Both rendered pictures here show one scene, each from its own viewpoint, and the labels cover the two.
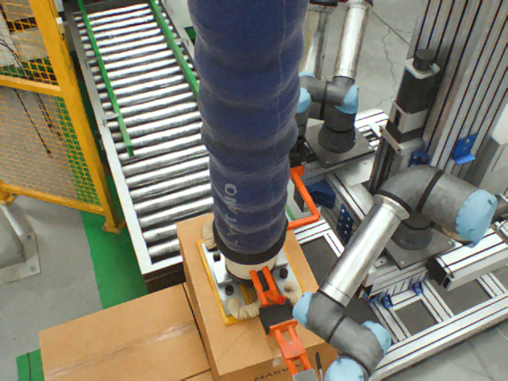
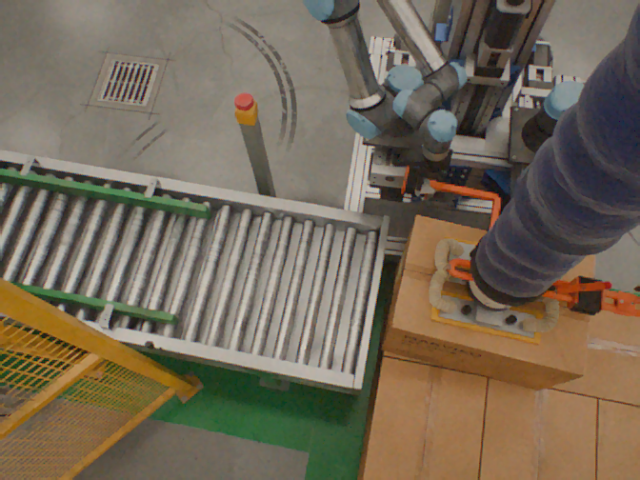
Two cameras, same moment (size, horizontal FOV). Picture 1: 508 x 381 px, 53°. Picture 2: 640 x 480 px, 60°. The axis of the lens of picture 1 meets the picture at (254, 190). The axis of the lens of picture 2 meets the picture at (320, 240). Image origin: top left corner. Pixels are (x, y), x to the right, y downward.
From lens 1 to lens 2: 131 cm
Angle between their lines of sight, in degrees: 32
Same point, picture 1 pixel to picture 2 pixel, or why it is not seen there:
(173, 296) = (393, 371)
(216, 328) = (536, 352)
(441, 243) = not seen: hidden behind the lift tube
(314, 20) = (351, 33)
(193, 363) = (474, 390)
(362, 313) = (459, 219)
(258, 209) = not seen: hidden behind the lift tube
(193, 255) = (444, 330)
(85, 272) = (229, 447)
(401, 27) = not seen: outside the picture
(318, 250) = (376, 211)
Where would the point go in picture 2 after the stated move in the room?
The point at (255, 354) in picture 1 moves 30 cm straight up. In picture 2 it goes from (579, 334) to (626, 310)
